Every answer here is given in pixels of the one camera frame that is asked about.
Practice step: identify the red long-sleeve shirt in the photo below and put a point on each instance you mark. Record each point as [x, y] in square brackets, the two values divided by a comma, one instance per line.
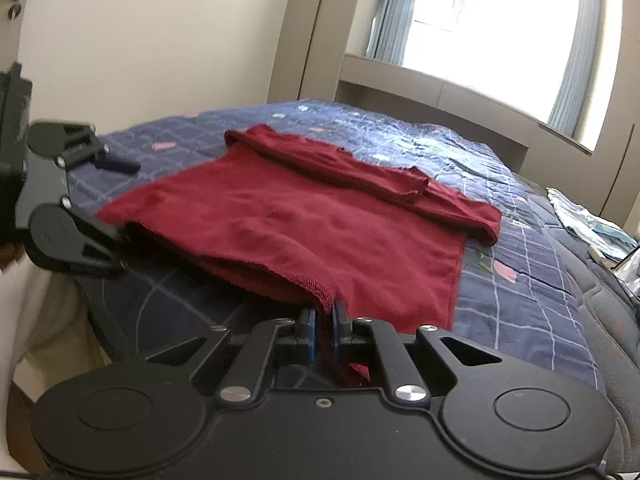
[300, 230]

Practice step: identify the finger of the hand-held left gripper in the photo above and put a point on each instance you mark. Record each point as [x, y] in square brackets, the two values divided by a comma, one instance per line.
[82, 147]
[97, 245]

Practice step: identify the blue plaid quilt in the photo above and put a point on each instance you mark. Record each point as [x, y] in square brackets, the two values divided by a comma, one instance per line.
[510, 305]

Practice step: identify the light blue cloth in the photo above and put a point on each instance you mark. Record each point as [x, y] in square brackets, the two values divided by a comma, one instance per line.
[580, 215]

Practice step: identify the white power strip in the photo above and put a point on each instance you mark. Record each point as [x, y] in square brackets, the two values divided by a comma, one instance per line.
[597, 254]

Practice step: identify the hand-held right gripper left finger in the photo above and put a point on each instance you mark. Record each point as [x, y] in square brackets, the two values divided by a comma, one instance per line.
[311, 335]

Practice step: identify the grey window bench cabinet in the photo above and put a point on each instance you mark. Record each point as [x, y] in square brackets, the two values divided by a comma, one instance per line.
[440, 97]

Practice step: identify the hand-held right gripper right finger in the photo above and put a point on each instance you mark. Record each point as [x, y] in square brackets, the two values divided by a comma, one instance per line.
[340, 332]

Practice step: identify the silver foil bag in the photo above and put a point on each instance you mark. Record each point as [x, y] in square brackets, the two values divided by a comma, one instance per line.
[630, 275]

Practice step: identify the person's white clothing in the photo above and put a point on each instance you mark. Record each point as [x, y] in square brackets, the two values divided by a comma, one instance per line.
[45, 330]

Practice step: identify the blue curtain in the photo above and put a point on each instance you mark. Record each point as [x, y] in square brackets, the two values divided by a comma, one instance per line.
[582, 60]
[395, 10]

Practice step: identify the window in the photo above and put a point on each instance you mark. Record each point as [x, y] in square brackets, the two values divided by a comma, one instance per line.
[495, 35]

